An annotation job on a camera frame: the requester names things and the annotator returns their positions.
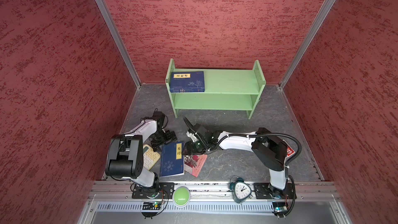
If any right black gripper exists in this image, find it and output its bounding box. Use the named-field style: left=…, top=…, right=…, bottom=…
left=181, top=138, right=209, bottom=156

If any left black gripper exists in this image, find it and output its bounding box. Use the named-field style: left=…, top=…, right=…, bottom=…
left=151, top=130, right=177, bottom=151

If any blue book Yijing yellow label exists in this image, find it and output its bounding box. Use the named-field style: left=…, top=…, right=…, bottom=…
left=160, top=142, right=184, bottom=177

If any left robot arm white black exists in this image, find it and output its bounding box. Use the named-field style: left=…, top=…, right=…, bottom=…
left=105, top=110, right=177, bottom=195

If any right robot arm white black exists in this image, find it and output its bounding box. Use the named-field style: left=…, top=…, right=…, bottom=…
left=182, top=124, right=301, bottom=198

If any red magazine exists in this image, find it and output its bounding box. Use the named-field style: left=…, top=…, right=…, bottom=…
left=184, top=155, right=207, bottom=177

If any cream yellow calculator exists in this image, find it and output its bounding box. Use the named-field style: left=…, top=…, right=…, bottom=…
left=143, top=144, right=161, bottom=171

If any green round push button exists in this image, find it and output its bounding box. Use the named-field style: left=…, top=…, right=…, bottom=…
left=173, top=186, right=191, bottom=208

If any left small circuit board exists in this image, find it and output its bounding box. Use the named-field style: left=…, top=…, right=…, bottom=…
left=141, top=202, right=162, bottom=218

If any small circuit board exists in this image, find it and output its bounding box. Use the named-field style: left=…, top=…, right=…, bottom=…
left=141, top=202, right=162, bottom=218
left=272, top=202, right=289, bottom=217

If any teal triangular alarm clock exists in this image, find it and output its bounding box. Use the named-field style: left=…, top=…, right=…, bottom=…
left=229, top=176, right=252, bottom=204

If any green wooden two-tier shelf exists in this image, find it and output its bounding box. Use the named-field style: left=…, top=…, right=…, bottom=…
left=165, top=59, right=266, bottom=119

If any right small circuit board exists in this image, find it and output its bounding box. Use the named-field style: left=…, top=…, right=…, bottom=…
left=272, top=202, right=289, bottom=217

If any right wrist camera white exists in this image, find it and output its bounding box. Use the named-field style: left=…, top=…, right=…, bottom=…
left=186, top=131, right=199, bottom=142

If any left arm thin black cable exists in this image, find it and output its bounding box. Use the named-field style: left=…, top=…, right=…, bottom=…
left=141, top=108, right=170, bottom=134

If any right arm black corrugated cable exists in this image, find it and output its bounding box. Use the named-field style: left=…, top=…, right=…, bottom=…
left=182, top=116, right=303, bottom=217

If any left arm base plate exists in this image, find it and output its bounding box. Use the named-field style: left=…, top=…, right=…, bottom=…
left=130, top=182, right=175, bottom=199

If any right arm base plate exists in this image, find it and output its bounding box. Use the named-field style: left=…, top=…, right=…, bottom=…
left=254, top=183, right=297, bottom=200

